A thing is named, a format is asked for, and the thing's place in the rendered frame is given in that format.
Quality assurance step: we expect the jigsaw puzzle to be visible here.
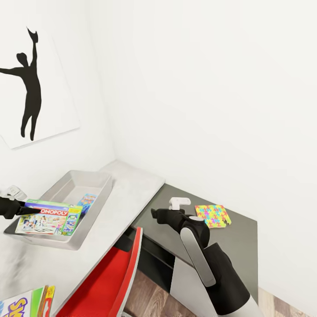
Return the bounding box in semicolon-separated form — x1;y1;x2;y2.
195;205;231;228

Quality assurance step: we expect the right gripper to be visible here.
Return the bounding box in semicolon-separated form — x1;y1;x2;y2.
151;208;185;229

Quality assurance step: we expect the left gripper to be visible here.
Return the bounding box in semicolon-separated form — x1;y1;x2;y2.
0;196;41;219

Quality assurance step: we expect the board game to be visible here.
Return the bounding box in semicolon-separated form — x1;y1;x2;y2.
15;199;83;235
0;285;55;317
77;193;97;216

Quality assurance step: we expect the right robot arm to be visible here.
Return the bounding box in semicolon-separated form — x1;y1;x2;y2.
151;197;265;317

